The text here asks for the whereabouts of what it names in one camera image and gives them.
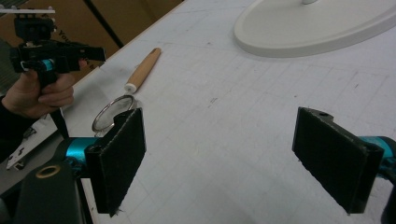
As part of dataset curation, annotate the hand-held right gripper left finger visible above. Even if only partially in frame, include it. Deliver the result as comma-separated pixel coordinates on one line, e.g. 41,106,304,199
84,107,147,217

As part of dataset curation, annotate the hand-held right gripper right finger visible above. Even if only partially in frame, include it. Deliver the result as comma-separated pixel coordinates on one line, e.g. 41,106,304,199
291,106,385,216

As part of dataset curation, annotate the wooden handled metal strainer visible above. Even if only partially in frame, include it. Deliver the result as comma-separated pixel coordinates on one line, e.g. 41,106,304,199
92,47,163,138

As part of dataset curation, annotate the white hook rack stand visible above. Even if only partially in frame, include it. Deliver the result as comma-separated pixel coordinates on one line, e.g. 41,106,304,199
233,0,396,59

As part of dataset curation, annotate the brown cardboard panel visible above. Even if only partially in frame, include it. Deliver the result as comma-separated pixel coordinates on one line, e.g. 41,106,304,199
0,0,185,85

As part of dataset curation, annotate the white marked card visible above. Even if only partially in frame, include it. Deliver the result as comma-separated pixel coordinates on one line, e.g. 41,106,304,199
6,116,64,171

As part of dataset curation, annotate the white grid mat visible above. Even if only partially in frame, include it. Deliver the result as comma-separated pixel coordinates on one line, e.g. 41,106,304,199
62,0,396,224

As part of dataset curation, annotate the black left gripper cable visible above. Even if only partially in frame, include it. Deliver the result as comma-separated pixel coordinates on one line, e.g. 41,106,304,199
49,106,70,139

